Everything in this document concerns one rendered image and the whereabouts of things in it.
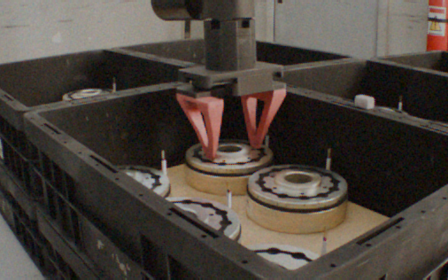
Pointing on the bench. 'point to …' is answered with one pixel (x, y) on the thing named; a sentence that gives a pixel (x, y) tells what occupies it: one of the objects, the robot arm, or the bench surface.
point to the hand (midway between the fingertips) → (233, 145)
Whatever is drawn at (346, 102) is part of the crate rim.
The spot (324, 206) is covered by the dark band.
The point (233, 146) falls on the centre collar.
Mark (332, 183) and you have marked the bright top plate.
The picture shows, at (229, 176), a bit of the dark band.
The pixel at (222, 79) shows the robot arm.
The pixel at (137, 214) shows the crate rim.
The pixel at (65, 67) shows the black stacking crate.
